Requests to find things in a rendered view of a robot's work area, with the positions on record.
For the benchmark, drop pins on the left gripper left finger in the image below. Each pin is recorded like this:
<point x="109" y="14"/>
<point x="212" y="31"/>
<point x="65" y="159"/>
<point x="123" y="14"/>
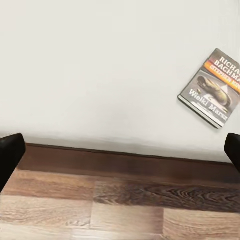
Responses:
<point x="12" y="149"/>

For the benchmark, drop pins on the bed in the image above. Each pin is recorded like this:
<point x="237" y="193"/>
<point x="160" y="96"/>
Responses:
<point x="93" y="86"/>

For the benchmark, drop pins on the hardback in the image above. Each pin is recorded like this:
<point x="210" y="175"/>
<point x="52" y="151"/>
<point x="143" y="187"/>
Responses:
<point x="214" y="91"/>

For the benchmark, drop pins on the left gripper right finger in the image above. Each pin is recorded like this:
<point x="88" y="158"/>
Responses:
<point x="232" y="149"/>

